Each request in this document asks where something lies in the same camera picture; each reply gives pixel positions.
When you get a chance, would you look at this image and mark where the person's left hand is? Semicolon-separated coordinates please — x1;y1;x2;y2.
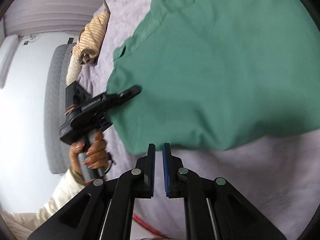
69;131;109;176

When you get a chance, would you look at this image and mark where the striped beige folded garment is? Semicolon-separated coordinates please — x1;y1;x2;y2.
72;11;110;64

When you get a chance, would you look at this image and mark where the cream knitted cloth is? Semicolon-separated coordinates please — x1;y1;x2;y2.
66;55;82;86

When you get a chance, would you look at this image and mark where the green garment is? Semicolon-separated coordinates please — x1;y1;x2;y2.
107;0;319;154

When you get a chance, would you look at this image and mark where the grey quilted mattress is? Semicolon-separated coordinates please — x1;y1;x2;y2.
44;43;74;175

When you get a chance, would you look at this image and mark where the cream left sleeve forearm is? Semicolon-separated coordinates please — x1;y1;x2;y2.
1;167;85;239

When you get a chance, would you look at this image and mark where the lilac fleece bed blanket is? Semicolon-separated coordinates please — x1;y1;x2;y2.
79;0;319;239

